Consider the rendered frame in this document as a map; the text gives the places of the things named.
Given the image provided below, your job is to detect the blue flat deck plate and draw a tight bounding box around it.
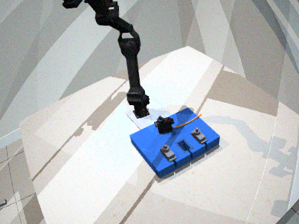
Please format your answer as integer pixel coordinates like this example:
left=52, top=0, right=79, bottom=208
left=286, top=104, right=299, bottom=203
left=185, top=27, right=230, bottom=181
left=130, top=107, right=220, bottom=178

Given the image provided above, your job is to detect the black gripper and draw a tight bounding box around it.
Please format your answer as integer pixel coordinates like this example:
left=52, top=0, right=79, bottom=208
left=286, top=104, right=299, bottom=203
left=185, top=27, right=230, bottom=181
left=62, top=0, right=96, bottom=8

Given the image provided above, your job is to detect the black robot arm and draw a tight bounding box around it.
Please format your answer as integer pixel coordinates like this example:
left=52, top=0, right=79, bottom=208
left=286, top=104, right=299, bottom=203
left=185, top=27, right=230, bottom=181
left=90, top=0, right=150, bottom=119

